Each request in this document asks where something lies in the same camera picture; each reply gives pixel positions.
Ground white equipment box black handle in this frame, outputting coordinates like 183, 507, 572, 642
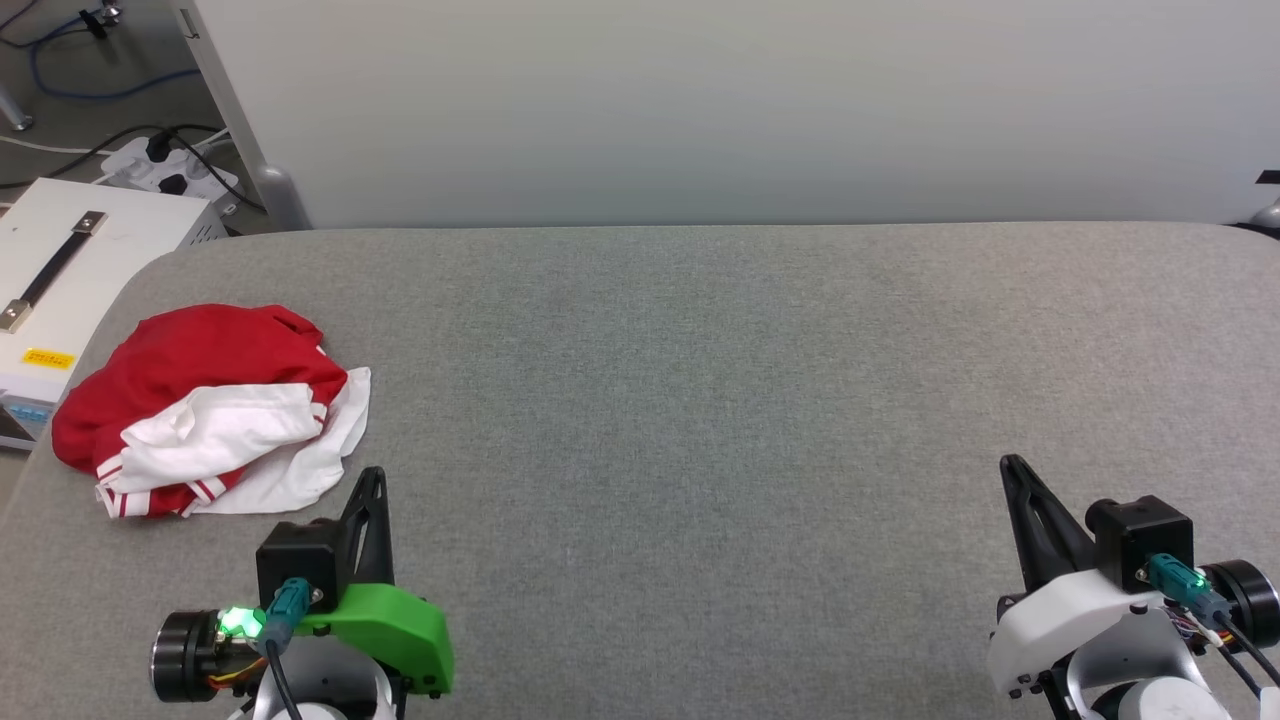
0, 178, 229, 453

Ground white partition panel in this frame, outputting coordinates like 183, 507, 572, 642
170, 0, 1280, 231

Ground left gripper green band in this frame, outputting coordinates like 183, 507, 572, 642
152, 467, 454, 701

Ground red and white basketball jersey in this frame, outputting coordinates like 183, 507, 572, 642
52, 304, 373, 520

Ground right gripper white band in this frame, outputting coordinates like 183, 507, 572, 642
987, 454, 1280, 701

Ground arm black cable teal plug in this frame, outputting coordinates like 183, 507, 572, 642
1146, 553, 1280, 701
260, 577, 313, 720

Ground white power strip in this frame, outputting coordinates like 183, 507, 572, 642
98, 135, 241, 206

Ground left arm black cable teal plug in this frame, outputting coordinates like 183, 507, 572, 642
260, 577, 313, 720

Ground right arm black cable teal plug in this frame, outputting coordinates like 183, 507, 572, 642
1146, 553, 1280, 701

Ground black power cable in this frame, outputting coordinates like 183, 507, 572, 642
0, 124, 266, 213

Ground blue floor cable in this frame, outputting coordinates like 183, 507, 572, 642
28, 30, 201, 102

